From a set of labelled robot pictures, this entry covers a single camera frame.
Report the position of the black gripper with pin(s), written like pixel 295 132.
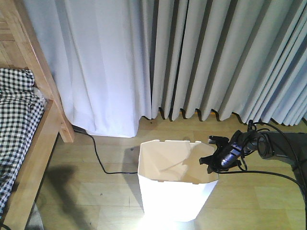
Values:
pixel 241 144

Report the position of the white paper trash bin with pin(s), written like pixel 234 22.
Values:
pixel 174 185

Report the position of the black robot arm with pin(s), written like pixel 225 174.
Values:
pixel 290 148

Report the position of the grey pleated curtain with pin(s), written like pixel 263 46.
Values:
pixel 244 57

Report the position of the white sheer curtain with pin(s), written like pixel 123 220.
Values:
pixel 96 54

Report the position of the checkered blanket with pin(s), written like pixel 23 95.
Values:
pixel 19 119

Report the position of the checkered pillow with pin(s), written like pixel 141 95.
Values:
pixel 16 83

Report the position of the wooden bed frame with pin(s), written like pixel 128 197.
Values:
pixel 20 49

